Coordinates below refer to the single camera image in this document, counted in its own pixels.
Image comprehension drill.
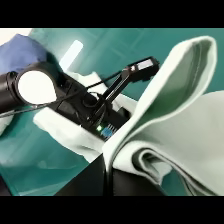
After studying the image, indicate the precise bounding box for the white shirt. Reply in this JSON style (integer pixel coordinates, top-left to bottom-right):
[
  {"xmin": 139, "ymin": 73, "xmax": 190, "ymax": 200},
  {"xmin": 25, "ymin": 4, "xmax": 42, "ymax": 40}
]
[{"xmin": 33, "ymin": 34, "xmax": 224, "ymax": 197}]

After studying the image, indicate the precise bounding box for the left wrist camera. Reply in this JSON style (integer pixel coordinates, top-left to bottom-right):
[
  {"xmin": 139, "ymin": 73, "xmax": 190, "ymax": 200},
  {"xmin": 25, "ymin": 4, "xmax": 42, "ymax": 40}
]
[{"xmin": 89, "ymin": 56, "xmax": 161, "ymax": 125}]

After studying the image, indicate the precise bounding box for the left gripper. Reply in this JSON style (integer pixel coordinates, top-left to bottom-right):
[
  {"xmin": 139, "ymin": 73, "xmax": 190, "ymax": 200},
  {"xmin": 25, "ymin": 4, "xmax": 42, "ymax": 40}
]
[{"xmin": 55, "ymin": 74, "xmax": 132, "ymax": 141}]

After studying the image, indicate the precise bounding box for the blue garment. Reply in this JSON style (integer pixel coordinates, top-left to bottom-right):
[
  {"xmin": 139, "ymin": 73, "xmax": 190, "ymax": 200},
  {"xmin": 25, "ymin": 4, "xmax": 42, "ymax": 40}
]
[{"xmin": 0, "ymin": 33, "xmax": 52, "ymax": 75}]

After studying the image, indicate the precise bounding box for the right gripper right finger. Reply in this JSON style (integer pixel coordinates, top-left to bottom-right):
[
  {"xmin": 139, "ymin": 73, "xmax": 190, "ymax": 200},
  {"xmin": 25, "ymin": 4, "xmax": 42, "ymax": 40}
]
[{"xmin": 107, "ymin": 168, "xmax": 167, "ymax": 197}]

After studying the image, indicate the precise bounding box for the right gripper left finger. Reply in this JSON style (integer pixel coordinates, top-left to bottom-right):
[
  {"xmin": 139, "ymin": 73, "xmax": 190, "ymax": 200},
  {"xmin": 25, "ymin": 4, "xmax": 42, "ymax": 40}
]
[{"xmin": 54, "ymin": 157, "xmax": 107, "ymax": 197}]

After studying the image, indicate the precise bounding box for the black cable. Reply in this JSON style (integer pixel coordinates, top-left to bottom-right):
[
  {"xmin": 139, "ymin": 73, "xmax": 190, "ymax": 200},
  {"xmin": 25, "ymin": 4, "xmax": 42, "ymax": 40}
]
[{"xmin": 0, "ymin": 68, "xmax": 129, "ymax": 120}]

